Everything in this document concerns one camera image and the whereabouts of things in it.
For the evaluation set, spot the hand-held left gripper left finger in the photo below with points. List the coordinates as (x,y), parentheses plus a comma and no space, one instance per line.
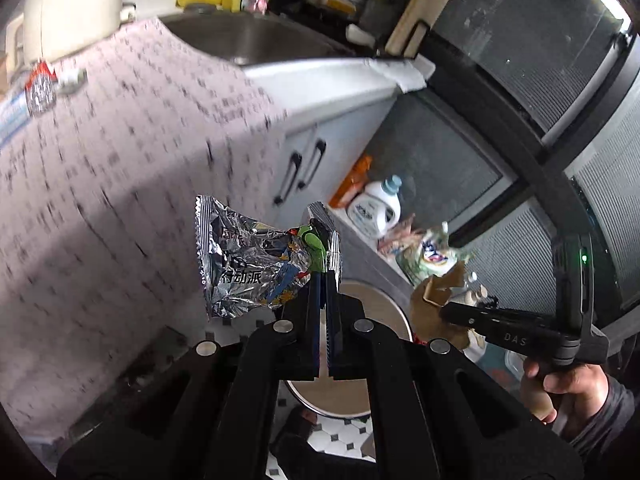
(316,320)

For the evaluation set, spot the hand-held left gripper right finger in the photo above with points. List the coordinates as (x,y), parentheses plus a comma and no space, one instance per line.
(334,320)

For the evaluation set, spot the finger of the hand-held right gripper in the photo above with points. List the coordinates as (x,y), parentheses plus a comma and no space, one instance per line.
(505,327)

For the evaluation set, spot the round white trash bin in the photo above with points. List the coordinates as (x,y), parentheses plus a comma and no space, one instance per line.
(345,395)

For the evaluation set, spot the brown cardboard scrap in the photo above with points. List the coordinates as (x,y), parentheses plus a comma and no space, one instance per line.
(435,295)

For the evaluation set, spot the silver snack wrapper green print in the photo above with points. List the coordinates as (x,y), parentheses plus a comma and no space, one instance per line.
(245,265)

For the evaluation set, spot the blue white medicine box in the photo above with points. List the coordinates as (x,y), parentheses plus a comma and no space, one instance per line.
(12,115)

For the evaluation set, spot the person's right forearm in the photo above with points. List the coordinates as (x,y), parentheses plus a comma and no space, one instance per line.
(605,420)

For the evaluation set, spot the person's right hand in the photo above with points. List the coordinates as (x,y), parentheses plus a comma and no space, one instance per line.
(575,385)

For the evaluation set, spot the printed plastic bag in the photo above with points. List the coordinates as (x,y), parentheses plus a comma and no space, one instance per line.
(432,255)

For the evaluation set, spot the pink printed packet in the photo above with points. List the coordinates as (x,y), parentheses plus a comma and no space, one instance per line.
(397,237)

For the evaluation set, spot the white detergent bottle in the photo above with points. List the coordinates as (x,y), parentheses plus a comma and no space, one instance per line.
(375,207)

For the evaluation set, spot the orange packet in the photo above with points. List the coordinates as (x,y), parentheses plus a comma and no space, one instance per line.
(352,182)

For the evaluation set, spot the white kitchen cabinet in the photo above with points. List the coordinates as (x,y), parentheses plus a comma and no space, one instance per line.
(340,120)

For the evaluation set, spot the black framed glass door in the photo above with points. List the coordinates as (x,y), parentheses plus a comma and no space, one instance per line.
(540,85)

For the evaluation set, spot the stainless steel sink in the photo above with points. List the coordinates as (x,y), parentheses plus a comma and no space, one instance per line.
(250,40)

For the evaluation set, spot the wooden cutting board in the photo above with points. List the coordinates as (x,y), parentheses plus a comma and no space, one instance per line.
(425,5)

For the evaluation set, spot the small white green wrapper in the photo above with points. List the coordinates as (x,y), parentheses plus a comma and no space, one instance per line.
(74,82)

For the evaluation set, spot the crumpled silver foil wrapper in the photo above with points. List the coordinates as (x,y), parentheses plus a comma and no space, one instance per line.
(42,90)

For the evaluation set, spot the cream electric kettle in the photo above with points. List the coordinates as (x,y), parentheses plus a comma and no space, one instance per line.
(75,5)

